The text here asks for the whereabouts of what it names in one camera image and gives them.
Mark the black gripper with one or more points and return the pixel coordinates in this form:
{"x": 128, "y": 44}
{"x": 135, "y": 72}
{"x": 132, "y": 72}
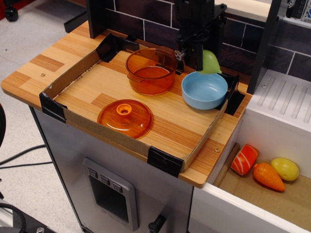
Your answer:
{"x": 202, "y": 25}

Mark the green toy pear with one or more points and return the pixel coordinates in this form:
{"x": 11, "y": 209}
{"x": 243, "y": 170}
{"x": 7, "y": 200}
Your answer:
{"x": 210, "y": 63}

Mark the light blue bowl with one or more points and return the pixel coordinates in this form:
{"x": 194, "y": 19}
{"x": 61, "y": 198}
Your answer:
{"x": 204, "y": 91}

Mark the orange transparent pot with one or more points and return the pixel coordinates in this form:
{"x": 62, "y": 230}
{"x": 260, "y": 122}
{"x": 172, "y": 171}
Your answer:
{"x": 151, "y": 71}

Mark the cardboard fence with black tape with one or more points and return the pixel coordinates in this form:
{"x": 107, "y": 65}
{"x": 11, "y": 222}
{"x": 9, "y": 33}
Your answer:
{"x": 182, "y": 141}

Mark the orange transparent pot lid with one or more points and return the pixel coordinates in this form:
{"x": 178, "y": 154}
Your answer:
{"x": 129, "y": 117}

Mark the white toy sink basin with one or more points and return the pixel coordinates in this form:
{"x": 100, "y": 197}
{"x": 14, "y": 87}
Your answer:
{"x": 277, "y": 122}

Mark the toy salmon sushi piece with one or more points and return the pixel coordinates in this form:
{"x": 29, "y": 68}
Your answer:
{"x": 244, "y": 160}

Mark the orange toy carrot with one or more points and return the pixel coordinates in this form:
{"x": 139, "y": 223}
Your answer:
{"x": 267, "y": 176}

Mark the yellow toy lemon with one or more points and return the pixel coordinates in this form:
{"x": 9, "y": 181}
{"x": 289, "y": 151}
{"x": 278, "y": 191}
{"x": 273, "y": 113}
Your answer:
{"x": 285, "y": 168}

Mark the grey toy oven cabinet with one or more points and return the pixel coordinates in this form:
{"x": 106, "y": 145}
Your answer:
{"x": 110, "y": 190}

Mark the black oven knob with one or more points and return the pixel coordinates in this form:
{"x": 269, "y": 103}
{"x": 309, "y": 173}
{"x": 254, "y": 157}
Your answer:
{"x": 155, "y": 227}

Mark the black chair caster wheel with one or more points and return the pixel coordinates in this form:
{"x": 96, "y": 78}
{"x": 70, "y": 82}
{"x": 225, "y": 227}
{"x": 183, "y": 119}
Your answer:
{"x": 11, "y": 14}

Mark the dark grey shelf post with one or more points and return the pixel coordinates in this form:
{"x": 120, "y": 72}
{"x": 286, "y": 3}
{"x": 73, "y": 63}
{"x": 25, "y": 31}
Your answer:
{"x": 265, "y": 47}

